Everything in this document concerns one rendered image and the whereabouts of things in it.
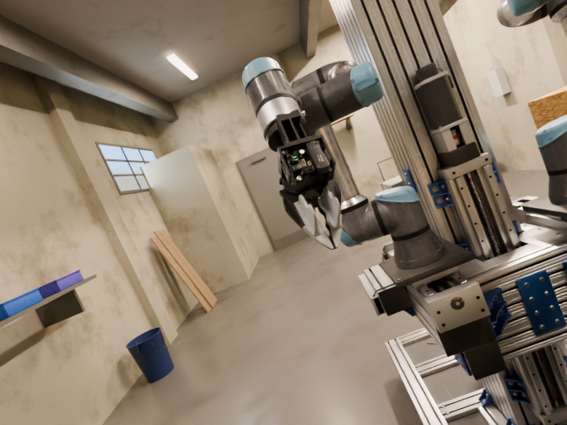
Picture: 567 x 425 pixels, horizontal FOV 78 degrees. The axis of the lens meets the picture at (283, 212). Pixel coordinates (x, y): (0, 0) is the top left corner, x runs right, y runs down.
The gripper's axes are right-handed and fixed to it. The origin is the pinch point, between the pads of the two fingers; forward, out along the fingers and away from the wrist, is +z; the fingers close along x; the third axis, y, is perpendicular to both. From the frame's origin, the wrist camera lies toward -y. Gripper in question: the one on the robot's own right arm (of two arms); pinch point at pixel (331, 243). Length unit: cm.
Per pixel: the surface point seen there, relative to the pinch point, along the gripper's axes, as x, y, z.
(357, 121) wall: 295, -534, -426
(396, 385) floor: 51, -192, 33
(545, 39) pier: 388, -227, -234
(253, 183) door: 48, -609, -399
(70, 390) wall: -195, -299, -49
